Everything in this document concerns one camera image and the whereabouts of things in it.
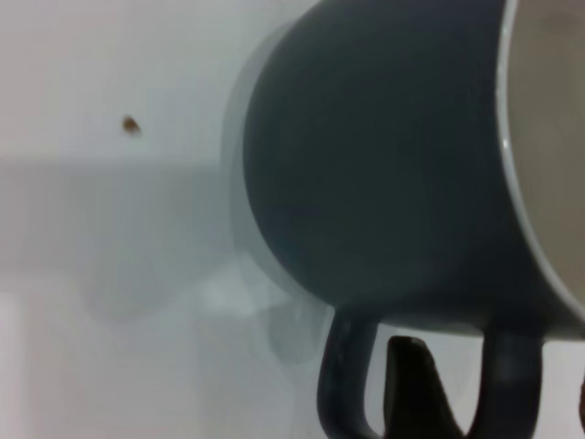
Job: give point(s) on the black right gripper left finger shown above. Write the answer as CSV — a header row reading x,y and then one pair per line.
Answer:
x,y
411,393

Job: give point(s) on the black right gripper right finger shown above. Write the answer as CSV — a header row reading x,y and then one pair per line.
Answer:
x,y
582,393

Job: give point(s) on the grey ceramic mug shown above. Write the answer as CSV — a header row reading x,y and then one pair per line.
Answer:
x,y
365,160

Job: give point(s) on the small brown crumb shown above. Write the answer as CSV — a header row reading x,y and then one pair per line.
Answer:
x,y
130,124

